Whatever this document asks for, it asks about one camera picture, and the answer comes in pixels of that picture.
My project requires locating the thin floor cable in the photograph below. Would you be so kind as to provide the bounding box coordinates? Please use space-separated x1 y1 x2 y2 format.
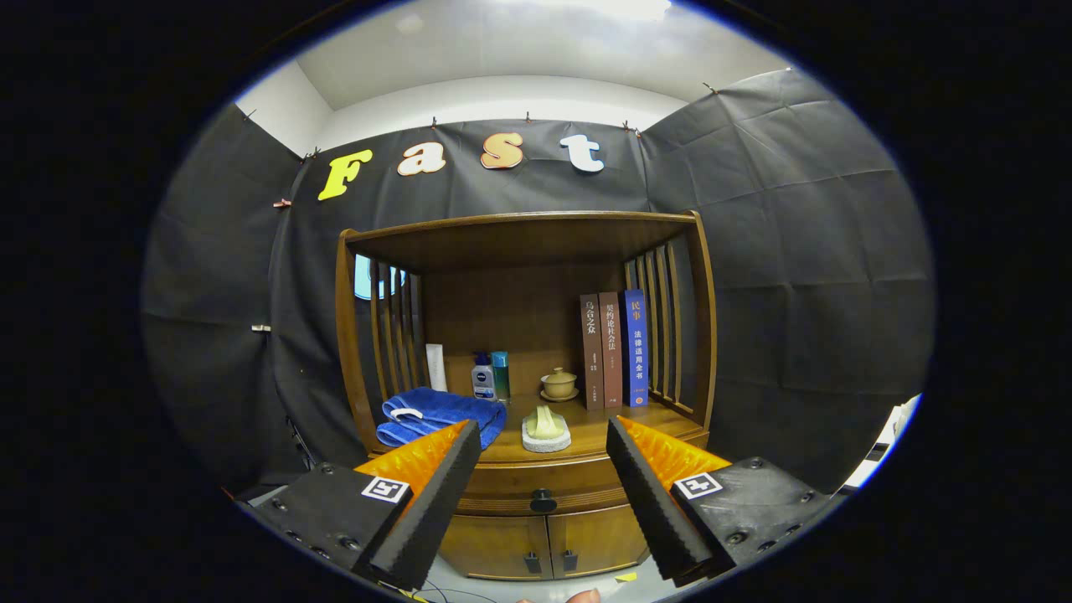
402 578 478 603

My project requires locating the wooden cabinet door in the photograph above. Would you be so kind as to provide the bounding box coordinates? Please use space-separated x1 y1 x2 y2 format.
440 515 554 580
547 502 652 577

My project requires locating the blue book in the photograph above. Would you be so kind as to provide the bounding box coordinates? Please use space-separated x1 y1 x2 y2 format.
621 289 650 408

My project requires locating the reddish brown book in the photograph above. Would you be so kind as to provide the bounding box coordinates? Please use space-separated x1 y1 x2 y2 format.
599 291 625 410

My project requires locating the black backdrop cloth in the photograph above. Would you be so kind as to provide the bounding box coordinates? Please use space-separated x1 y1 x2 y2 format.
141 69 935 495

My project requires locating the folded blue towel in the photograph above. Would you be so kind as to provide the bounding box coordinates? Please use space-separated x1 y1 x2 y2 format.
375 387 508 451

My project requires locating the wooden drawer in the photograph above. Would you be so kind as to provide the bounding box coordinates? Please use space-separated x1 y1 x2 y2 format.
456 456 631 516

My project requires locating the white flat object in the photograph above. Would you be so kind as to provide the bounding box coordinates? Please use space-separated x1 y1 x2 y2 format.
846 394 922 491

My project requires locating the dark brown book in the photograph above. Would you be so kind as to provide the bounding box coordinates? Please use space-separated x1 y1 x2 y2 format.
580 293 606 411

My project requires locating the wooden cabinet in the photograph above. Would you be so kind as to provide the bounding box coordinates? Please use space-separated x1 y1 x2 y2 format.
335 209 719 580

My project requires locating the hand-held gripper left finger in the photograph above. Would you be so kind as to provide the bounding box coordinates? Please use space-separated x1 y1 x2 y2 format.
251 420 482 591

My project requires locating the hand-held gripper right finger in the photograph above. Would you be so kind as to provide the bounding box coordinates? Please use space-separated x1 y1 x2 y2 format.
606 417 838 587

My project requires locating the wooden countertop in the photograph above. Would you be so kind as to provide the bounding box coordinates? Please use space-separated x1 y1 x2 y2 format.
373 392 709 463

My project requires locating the beige lidded teacup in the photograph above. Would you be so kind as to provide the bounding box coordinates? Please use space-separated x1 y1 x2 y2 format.
539 367 580 403

